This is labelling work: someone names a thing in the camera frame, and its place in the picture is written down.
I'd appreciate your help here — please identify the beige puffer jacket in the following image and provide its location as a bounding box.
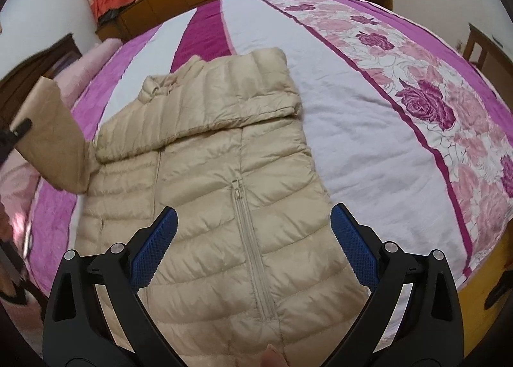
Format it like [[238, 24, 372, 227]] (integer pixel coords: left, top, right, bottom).
[[9, 46, 371, 367]]

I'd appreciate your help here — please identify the pink rolled blanket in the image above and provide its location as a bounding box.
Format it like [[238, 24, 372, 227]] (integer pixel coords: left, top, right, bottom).
[[0, 38, 124, 352]]

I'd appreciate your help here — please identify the dark wooden headboard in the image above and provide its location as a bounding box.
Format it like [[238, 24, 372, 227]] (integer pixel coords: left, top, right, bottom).
[[0, 33, 82, 129]]

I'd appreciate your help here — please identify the wooden chair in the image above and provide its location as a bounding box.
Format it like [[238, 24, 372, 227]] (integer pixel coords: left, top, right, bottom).
[[463, 23, 512, 109]]

